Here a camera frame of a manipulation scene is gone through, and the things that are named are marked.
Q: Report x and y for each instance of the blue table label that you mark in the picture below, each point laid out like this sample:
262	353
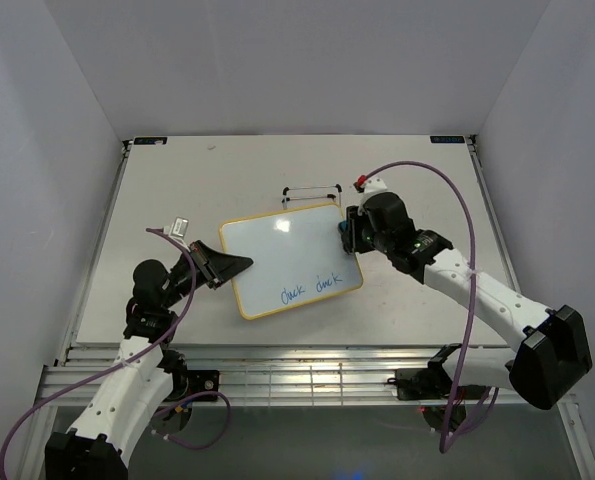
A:
447	139
150	141

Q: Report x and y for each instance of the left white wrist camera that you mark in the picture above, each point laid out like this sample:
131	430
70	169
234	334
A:
177	229

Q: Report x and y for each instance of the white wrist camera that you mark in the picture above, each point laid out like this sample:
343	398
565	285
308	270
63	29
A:
369	187
177	229

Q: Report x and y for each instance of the black wire whiteboard stand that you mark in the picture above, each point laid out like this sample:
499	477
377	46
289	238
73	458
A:
294	194

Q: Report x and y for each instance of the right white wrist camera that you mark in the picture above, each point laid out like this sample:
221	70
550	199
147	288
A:
369	187

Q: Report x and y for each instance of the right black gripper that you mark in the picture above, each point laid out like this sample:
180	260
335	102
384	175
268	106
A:
350	237

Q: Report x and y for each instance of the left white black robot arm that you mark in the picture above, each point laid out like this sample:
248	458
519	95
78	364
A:
147	378

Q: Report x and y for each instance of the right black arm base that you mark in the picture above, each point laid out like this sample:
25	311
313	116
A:
428	384

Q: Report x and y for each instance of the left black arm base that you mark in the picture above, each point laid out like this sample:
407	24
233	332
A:
191	382

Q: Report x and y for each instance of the left blue table label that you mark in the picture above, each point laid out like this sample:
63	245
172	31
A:
150	141

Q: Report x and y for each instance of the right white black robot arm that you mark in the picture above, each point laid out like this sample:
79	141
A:
546	350

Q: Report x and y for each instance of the right blue table label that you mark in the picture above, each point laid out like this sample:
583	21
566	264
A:
447	139

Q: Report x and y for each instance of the yellow framed whiteboard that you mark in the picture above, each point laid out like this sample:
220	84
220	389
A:
298	259

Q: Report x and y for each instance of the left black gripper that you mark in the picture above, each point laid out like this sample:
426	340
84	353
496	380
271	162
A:
219	266

